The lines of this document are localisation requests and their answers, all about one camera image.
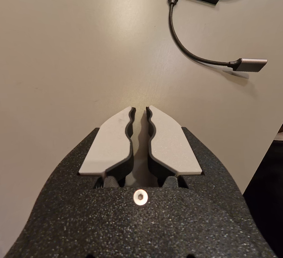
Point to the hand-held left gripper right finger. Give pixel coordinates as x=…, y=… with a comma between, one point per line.
x=170, y=145

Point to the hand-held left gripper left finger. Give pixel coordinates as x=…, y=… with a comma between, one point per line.
x=108, y=145

